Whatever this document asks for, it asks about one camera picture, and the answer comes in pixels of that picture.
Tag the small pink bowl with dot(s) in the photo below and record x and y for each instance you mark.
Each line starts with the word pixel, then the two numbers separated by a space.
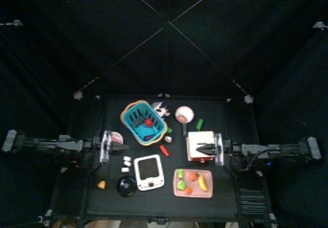
pixel 120 134

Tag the teal basket with orange rim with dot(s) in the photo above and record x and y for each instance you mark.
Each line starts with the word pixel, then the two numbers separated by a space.
pixel 133 112

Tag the green toy lettuce leaf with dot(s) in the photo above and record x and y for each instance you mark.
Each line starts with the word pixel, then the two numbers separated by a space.
pixel 180 173

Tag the black round lid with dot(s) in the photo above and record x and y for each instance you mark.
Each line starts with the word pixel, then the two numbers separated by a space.
pixel 124 190

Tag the small red toy food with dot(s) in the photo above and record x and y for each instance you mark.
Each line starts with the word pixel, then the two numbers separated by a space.
pixel 164 150

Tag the white text warning label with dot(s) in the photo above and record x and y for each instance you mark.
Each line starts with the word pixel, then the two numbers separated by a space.
pixel 252 200

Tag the black and white toy cow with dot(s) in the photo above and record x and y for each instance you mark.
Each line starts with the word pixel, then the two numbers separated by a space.
pixel 160 109

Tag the small green toy vegetable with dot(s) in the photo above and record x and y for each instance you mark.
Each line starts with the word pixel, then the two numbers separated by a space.
pixel 169 130

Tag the orange toy tomato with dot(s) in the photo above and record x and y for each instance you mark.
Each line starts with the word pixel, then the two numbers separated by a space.
pixel 193 176

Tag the small toy egg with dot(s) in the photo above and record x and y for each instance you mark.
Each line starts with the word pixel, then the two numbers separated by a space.
pixel 183 119

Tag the green toy pepper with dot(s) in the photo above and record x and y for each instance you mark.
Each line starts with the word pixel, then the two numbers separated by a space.
pixel 200 124

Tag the grey frame corner bracket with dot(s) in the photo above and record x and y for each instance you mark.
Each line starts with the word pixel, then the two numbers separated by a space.
pixel 163 95
pixel 78 94
pixel 319 25
pixel 248 98
pixel 17 23

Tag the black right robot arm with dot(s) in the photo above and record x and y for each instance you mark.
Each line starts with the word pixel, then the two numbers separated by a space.
pixel 274 148

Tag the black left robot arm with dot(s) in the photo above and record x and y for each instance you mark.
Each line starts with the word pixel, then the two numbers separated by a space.
pixel 52 145

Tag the orange toy cheese wedge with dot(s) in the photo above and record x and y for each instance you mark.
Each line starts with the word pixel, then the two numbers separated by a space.
pixel 101 185

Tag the green cloth on plate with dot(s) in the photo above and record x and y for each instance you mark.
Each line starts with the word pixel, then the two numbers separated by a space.
pixel 183 185

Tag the pink sushi piece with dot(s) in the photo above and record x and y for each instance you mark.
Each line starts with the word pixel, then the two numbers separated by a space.
pixel 116 138

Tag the small orange toy fruit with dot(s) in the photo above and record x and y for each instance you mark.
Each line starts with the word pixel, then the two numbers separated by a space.
pixel 188 191

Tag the pink square plate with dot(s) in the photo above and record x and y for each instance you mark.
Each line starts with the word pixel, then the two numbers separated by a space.
pixel 208 193

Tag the purple toy piece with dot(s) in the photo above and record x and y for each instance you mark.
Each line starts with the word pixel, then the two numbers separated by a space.
pixel 149 138

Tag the white sushi rice piece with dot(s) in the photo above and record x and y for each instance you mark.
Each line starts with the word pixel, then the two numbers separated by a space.
pixel 125 170
pixel 128 163
pixel 127 158

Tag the black table edge camera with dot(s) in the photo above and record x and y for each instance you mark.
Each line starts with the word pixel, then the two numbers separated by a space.
pixel 159 220

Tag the blue toy piece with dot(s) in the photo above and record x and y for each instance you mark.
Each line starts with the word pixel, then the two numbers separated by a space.
pixel 147 131

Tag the yellow toy banana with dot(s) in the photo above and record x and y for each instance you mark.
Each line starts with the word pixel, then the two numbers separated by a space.
pixel 203 183

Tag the small red toy ball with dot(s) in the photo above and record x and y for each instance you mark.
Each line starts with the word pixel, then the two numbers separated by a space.
pixel 149 122

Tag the wooden box with red side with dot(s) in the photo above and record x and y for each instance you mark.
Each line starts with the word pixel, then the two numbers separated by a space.
pixel 199 137

